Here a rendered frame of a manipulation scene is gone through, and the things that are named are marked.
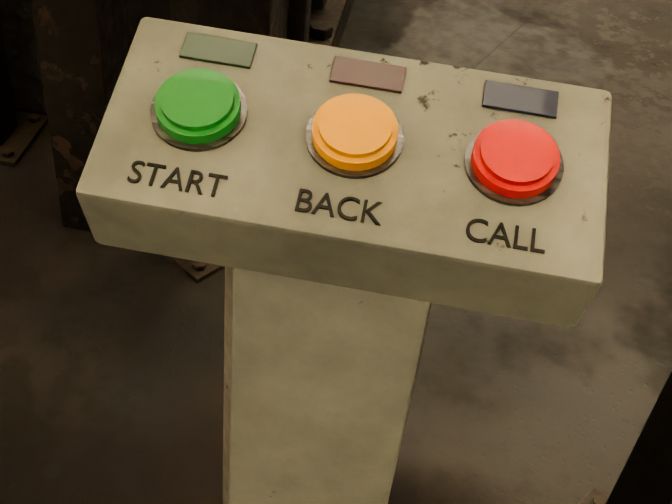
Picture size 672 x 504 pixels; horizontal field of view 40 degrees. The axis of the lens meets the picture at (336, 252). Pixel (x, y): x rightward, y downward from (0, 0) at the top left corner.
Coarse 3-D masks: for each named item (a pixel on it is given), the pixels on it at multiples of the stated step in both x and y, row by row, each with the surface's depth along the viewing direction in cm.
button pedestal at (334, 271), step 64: (128, 64) 45; (192, 64) 45; (256, 64) 45; (320, 64) 45; (128, 128) 43; (256, 128) 43; (448, 128) 44; (576, 128) 44; (128, 192) 41; (192, 192) 42; (256, 192) 42; (320, 192) 42; (384, 192) 42; (448, 192) 42; (576, 192) 42; (192, 256) 45; (256, 256) 44; (320, 256) 42; (384, 256) 41; (448, 256) 40; (512, 256) 40; (576, 256) 40; (256, 320) 47; (320, 320) 47; (384, 320) 46; (576, 320) 43; (256, 384) 51; (320, 384) 50; (384, 384) 49; (256, 448) 54; (320, 448) 53; (384, 448) 52
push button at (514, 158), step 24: (504, 120) 43; (480, 144) 42; (504, 144) 42; (528, 144) 42; (552, 144) 42; (480, 168) 42; (504, 168) 41; (528, 168) 41; (552, 168) 42; (504, 192) 41; (528, 192) 41
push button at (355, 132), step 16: (336, 96) 43; (352, 96) 43; (368, 96) 43; (320, 112) 43; (336, 112) 43; (352, 112) 43; (368, 112) 43; (384, 112) 43; (320, 128) 42; (336, 128) 42; (352, 128) 42; (368, 128) 42; (384, 128) 42; (320, 144) 42; (336, 144) 42; (352, 144) 42; (368, 144) 42; (384, 144) 42; (336, 160) 42; (352, 160) 42; (368, 160) 42; (384, 160) 42
